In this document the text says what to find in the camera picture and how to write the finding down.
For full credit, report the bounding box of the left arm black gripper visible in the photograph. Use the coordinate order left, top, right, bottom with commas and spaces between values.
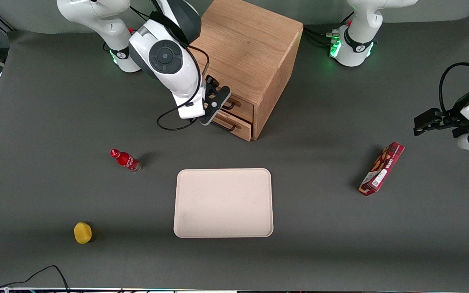
443, 90, 469, 138

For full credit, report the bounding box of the light wooden drawer cabinet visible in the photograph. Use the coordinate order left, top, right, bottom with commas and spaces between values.
188, 0, 303, 142

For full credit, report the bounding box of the black arm base cable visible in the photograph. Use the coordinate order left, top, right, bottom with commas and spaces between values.
129, 6, 151, 22
303, 12, 355, 46

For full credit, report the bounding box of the small red soda bottle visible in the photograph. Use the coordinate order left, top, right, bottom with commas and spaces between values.
110, 149, 142, 173

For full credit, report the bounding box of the black cable on table edge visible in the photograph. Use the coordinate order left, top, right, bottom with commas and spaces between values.
0, 265, 70, 292

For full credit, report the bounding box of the red snack box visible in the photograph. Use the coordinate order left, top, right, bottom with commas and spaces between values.
358, 141, 405, 197

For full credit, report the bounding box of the black left arm base cable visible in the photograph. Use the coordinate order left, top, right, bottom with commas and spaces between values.
303, 12, 355, 46

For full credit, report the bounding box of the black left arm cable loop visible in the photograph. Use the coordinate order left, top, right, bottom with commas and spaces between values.
439, 62, 469, 115

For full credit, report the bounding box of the wooden cabinet drawer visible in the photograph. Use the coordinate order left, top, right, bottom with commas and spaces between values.
218, 92, 255, 123
210, 110, 253, 142

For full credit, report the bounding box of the yellow lemon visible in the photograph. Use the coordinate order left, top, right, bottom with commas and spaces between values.
74, 222, 93, 245

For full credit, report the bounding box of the beige plastic tray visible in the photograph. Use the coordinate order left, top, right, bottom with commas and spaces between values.
173, 168, 274, 238

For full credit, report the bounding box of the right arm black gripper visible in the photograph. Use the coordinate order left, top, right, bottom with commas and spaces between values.
202, 76, 224, 102

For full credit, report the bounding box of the black right arm base cable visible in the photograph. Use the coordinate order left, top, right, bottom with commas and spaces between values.
129, 6, 151, 22

